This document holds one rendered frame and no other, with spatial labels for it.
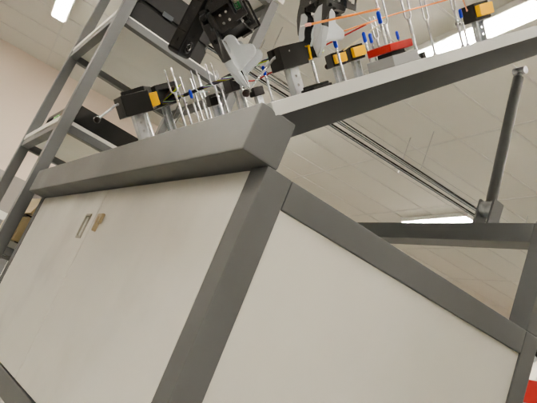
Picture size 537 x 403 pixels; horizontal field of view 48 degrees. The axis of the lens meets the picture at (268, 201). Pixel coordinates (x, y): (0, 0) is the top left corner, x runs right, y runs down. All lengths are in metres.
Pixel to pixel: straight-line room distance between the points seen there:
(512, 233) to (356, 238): 0.45
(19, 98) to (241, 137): 8.06
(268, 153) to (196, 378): 0.27
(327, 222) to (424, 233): 0.57
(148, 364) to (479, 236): 0.71
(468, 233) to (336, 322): 0.51
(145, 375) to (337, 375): 0.24
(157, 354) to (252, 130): 0.29
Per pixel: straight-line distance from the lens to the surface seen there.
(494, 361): 1.04
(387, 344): 0.86
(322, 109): 0.96
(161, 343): 0.75
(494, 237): 1.21
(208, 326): 0.69
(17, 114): 8.68
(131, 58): 2.33
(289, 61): 1.10
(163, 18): 2.19
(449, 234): 1.27
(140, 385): 0.76
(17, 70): 8.83
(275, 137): 0.73
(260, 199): 0.71
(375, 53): 0.95
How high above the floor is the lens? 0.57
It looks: 15 degrees up
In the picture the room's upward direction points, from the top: 22 degrees clockwise
